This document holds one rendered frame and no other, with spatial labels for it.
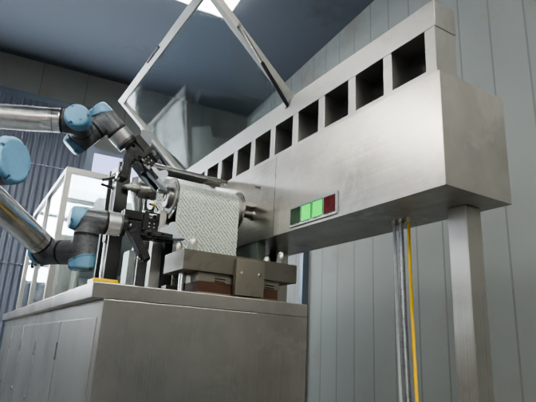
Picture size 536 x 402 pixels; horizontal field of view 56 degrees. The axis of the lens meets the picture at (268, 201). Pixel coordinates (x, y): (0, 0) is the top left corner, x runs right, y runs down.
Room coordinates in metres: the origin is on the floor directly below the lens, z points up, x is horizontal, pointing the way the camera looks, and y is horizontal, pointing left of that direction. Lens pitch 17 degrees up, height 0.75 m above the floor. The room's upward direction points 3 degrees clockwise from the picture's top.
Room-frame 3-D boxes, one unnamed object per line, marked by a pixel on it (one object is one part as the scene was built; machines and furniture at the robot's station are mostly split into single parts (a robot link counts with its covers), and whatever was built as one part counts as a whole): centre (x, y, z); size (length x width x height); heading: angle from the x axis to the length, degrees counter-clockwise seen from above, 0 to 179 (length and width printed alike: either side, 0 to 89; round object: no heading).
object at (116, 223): (1.53, 0.48, 1.11); 0.08 x 0.05 x 0.08; 31
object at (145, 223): (1.57, 0.41, 1.12); 0.12 x 0.08 x 0.09; 121
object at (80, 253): (1.50, 0.56, 1.01); 0.11 x 0.08 x 0.11; 70
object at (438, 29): (2.44, 0.35, 1.55); 3.08 x 0.08 x 0.23; 31
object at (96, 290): (2.51, 0.79, 0.88); 2.52 x 0.66 x 0.04; 31
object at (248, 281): (1.54, 0.05, 0.96); 0.10 x 0.03 x 0.11; 121
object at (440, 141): (2.47, 0.29, 1.29); 3.10 x 0.28 x 0.30; 31
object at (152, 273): (1.70, 0.39, 1.05); 0.06 x 0.05 x 0.31; 121
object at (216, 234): (1.69, 0.21, 1.11); 0.23 x 0.01 x 0.18; 121
